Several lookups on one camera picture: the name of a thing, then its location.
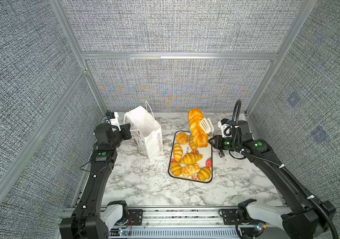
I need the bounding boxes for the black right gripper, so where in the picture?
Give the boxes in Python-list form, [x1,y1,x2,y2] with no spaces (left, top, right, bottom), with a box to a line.
[208,134,241,152]

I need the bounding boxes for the long braided fake bread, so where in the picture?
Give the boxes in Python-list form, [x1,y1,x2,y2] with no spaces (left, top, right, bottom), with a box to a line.
[188,109,208,148]

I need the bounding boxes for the striped fake croissant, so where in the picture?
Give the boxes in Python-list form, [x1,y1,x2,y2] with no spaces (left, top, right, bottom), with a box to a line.
[189,134,198,152]
[173,142,183,162]

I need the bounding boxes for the white printed paper bag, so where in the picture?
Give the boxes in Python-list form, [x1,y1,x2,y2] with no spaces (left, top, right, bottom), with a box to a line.
[123,102,164,159]

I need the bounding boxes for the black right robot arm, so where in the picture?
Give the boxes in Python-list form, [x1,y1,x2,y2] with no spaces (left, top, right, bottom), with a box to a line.
[208,119,339,239]

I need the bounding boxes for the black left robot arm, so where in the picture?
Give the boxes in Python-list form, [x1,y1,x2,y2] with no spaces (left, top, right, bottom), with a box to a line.
[59,122,132,239]

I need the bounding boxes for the fake croissant centre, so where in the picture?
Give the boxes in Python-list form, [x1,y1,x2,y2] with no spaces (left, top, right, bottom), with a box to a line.
[179,153,203,165]

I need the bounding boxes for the sugared fake pastry bottom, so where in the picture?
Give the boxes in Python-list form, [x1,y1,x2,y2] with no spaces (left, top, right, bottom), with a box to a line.
[181,163,200,177]

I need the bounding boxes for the fake croissant lower right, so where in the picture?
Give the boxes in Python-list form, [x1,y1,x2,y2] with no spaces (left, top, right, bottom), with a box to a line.
[197,167,211,181]

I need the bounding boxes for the fake croissant lower left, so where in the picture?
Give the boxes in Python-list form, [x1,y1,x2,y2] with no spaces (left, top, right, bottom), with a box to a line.
[170,161,182,177]

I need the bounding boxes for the white strawberry tray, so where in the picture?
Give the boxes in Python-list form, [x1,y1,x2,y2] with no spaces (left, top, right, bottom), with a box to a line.
[168,130,213,184]

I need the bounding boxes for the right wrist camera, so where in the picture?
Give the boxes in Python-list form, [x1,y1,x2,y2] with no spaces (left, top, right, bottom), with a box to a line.
[218,118,232,137]

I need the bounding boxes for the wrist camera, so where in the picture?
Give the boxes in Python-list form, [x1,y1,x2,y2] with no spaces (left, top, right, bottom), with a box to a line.
[218,118,232,137]
[104,110,120,129]

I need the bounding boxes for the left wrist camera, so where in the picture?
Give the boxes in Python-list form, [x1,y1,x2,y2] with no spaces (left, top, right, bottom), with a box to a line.
[104,110,120,129]

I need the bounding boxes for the black corrugated cable hose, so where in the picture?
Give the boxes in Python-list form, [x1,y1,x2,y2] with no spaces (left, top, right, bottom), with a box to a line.
[229,99,339,239]

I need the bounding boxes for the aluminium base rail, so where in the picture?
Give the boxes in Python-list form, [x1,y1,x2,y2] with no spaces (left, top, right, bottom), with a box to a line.
[56,206,287,239]

